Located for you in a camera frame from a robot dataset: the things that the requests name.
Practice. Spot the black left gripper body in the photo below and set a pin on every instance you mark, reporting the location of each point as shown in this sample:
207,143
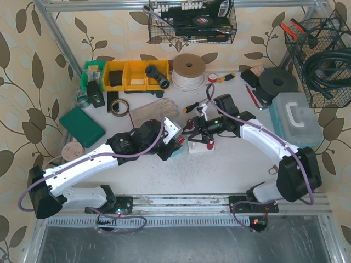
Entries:
166,151

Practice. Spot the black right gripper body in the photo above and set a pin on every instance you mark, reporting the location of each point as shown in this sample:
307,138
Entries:
203,129

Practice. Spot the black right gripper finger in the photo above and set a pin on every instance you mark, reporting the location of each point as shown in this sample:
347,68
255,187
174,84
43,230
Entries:
196,126
200,137

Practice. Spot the beige work glove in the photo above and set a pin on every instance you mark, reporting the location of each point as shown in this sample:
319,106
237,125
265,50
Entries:
153,110

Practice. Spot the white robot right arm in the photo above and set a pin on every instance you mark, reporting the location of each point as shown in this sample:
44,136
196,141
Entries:
298,171

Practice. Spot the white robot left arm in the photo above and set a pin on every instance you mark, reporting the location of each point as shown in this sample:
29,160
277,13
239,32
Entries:
52,190

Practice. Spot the teal spring tray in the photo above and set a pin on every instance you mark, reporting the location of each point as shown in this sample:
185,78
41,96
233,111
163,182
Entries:
177,152

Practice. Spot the orange black small screwdriver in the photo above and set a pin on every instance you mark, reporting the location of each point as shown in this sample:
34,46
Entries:
190,108

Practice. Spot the red tape roll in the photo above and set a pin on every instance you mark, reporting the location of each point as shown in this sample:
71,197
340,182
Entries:
212,77

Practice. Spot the black pipe fitting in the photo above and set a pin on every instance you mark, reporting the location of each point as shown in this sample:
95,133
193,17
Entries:
152,72

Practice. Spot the dark steel hex key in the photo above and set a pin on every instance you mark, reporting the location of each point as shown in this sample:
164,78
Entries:
263,104

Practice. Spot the black rectangular case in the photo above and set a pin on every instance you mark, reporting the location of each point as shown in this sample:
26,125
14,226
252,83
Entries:
250,78

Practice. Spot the brown tape roll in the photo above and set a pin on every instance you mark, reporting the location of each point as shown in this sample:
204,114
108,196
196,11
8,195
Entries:
119,108

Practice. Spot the brass padlock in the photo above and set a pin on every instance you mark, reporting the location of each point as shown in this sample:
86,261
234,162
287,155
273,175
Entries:
273,170

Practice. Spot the yellow storage bins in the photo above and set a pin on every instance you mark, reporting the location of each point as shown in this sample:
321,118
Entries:
134,76

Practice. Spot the teal plastic toolbox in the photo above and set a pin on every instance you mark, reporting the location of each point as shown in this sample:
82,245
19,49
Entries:
294,121

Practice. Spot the black green device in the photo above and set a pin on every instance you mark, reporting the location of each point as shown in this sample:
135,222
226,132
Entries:
95,94

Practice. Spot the black box in bin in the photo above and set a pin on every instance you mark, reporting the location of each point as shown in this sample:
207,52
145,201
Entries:
115,78

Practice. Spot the green notebook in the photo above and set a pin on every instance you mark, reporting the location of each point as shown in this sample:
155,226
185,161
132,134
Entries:
82,127

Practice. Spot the glass jar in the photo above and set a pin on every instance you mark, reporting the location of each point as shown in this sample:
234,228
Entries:
82,99

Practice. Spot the green storage bin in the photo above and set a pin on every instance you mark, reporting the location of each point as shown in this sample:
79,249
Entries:
92,71

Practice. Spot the white peg base plate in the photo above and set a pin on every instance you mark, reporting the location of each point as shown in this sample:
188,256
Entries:
196,147

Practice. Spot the red handled hex key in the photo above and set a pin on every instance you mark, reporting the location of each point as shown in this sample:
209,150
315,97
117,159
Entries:
255,101

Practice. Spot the yellow black handle screwdriver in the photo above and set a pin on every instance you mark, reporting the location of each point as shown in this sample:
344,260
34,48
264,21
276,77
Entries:
225,78

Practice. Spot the white cable spool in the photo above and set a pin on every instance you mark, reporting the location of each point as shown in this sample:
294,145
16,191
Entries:
188,73

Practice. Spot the wire basket with tools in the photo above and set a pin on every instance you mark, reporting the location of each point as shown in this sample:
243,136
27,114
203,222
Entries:
185,22

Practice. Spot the wire basket with hoses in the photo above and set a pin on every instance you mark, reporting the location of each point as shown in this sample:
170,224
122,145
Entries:
322,61

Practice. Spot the orange handled pliers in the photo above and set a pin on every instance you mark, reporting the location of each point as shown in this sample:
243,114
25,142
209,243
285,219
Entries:
295,25

